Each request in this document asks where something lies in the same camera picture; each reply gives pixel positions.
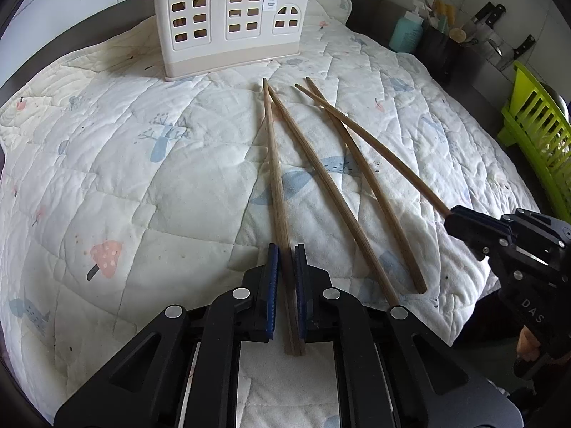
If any black-handled kitchen knife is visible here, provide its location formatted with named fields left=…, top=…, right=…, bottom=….
left=463, top=2, right=507, bottom=42

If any green plastic dish rack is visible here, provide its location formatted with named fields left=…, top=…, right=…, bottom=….
left=497, top=60, right=571, bottom=224

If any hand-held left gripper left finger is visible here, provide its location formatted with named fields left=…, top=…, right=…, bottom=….
left=54, top=243, right=282, bottom=428

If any black-handled cleaver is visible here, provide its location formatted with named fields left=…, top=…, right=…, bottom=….
left=486, top=34, right=537, bottom=71

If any black utensil container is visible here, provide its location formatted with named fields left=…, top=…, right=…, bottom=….
left=418, top=22, right=462, bottom=83

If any teal plastic bottle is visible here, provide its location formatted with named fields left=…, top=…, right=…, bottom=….
left=389, top=1, right=424, bottom=53

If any person's right hand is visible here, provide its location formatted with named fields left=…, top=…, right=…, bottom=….
left=517, top=327, right=543, bottom=362

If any beige plastic utensil holder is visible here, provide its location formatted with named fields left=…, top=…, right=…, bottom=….
left=151, top=0, right=309, bottom=82

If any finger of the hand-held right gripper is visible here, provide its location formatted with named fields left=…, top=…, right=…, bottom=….
left=448, top=205, right=514, bottom=235
left=443, top=218, right=507, bottom=260

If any white quilted printed mat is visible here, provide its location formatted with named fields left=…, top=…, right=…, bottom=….
left=0, top=0, right=542, bottom=428

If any metal bowl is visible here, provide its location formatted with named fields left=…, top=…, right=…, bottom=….
left=537, top=81, right=571, bottom=119

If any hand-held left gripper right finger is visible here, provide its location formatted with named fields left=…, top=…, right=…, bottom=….
left=294, top=243, right=522, bottom=428

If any wooden chopstick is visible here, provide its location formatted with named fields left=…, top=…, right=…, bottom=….
left=262, top=78, right=306, bottom=358
left=294, top=84, right=452, bottom=218
left=304, top=77, right=428, bottom=294
left=268, top=89, right=401, bottom=307

